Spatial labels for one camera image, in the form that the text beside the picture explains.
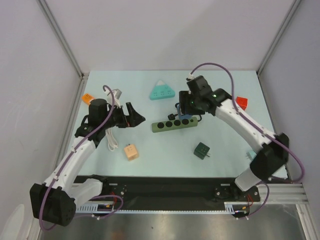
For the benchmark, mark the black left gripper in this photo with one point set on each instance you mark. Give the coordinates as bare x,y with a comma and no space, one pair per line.
134,119

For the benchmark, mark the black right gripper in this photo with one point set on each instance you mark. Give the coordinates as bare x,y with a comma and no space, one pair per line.
183,104

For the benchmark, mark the blue cube socket adapter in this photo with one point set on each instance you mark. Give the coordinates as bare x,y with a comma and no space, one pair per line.
181,115

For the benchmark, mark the light blue plug charger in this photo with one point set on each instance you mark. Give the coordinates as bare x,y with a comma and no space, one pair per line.
251,155

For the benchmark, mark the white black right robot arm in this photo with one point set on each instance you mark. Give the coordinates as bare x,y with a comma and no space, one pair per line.
270,148

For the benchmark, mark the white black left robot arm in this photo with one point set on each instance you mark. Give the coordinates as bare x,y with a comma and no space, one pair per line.
55,200

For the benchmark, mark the green power strip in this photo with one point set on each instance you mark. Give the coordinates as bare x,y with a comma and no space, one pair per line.
171,125

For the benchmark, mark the teal mountain-shaped power strip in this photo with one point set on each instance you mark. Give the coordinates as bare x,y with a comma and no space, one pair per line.
161,91

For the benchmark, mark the beige cube socket adapter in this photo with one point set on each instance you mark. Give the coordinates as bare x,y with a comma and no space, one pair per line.
131,152

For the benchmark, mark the dark green cube socket adapter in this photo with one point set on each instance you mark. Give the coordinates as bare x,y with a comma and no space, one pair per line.
201,151

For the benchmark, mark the orange power strip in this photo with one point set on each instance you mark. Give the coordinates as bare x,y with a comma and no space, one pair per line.
87,98

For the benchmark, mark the red cube socket adapter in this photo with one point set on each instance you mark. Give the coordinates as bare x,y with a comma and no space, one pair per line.
242,102

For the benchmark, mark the white cable duct rail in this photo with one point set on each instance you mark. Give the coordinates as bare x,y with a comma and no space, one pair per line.
106,207

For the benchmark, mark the left aluminium frame post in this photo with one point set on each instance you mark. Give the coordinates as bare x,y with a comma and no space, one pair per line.
53,23

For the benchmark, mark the aluminium frame post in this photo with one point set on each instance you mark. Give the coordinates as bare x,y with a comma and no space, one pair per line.
279,35
53,23

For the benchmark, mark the right aluminium frame post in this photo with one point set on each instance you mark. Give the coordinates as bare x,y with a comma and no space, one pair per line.
279,35

